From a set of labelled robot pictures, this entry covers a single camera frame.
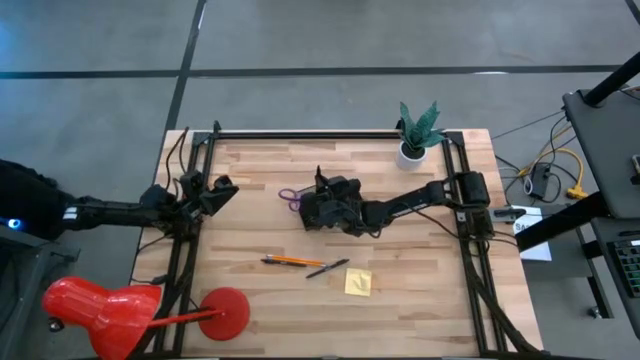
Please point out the black stand pole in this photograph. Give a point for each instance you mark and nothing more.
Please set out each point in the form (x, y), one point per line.
(610, 82)

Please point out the black power adapter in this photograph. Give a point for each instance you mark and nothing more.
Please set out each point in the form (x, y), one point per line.
(539, 182)

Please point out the black desk leg beam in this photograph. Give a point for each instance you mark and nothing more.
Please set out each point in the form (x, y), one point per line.
(560, 225)

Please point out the orange pencil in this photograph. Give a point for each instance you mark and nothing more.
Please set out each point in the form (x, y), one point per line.
(300, 260)

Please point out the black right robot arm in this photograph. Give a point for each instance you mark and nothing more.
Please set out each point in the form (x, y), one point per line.
(415, 197)

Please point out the black bulky object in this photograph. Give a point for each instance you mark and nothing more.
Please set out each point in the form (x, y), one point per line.
(25, 200)

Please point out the small black caster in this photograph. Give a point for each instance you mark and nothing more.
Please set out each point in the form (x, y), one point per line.
(56, 325)

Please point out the green plant in white pot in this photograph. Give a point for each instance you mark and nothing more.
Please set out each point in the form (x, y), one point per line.
(412, 155)

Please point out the yellow sticky note pad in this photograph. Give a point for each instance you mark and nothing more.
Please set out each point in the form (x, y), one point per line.
(358, 282)

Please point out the dark grey desk panel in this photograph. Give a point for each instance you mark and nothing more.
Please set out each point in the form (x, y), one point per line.
(605, 150)

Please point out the white paper sheet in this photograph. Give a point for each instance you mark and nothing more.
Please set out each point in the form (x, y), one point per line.
(530, 220)

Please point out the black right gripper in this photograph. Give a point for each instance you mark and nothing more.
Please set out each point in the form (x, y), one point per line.
(340, 200)

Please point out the grey metal stand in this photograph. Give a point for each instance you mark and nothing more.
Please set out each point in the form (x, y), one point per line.
(50, 252)

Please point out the grey black mounting bracket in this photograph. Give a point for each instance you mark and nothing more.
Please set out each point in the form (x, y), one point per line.
(507, 215)

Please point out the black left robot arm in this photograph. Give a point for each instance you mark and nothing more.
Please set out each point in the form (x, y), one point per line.
(115, 215)

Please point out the black aluminium rig frame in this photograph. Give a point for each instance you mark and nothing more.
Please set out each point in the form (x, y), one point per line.
(325, 135)

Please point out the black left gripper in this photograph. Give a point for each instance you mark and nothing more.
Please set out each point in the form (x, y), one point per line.
(192, 192)

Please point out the laptop with backlit keyboard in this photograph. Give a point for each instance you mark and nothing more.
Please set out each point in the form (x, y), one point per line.
(625, 267)

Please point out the red desk lamp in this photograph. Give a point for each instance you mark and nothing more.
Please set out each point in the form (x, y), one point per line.
(110, 310)

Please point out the desk caster wheel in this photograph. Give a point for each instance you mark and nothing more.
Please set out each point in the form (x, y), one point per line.
(595, 313)

